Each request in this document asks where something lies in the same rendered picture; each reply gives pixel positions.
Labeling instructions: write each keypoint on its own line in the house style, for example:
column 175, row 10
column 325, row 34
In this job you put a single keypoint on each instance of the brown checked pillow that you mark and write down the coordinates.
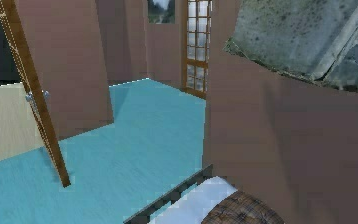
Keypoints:
column 242, row 209

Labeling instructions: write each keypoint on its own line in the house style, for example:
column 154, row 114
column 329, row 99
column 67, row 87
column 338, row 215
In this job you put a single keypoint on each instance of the landscape wall picture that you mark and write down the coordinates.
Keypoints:
column 161, row 11

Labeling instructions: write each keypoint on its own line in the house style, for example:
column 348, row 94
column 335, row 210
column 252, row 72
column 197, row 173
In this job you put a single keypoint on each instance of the grey-green wall painting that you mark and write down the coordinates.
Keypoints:
column 297, row 36

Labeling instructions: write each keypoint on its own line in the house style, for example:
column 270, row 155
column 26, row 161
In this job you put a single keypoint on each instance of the brown framed glass door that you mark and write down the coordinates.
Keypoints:
column 197, row 46

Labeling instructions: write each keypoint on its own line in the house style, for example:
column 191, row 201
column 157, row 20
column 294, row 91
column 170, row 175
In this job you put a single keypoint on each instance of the brown wooden room door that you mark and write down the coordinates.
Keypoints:
column 37, row 96

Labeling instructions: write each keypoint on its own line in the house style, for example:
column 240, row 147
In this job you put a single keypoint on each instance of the grey framed bed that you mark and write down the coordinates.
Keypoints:
column 193, row 200

